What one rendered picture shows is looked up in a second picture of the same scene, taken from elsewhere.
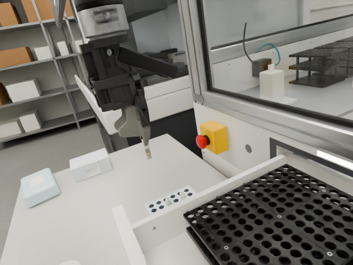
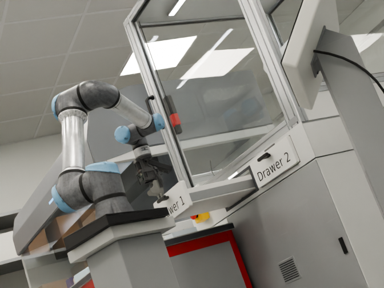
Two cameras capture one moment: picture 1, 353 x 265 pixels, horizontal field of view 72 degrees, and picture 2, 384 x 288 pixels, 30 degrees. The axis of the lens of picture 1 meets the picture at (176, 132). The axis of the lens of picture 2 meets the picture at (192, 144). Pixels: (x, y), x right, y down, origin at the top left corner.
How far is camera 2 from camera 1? 284 cm
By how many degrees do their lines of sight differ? 40
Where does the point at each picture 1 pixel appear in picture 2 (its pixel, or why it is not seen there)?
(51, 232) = not seen: hidden behind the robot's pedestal
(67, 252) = not seen: hidden behind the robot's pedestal
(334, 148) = (229, 172)
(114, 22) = (147, 150)
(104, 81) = (145, 169)
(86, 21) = (138, 151)
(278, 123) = (218, 179)
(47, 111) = not seen: outside the picture
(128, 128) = (154, 188)
